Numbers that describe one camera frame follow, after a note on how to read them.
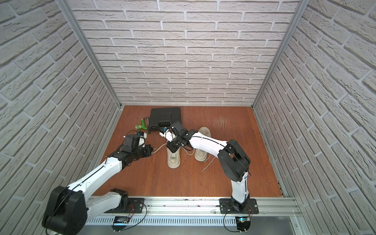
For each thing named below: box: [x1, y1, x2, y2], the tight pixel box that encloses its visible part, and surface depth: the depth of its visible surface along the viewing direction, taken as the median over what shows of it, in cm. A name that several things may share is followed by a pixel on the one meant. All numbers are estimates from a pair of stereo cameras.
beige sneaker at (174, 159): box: [166, 146, 181, 169], surface depth 86 cm
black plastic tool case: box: [147, 107, 182, 135], surface depth 108 cm
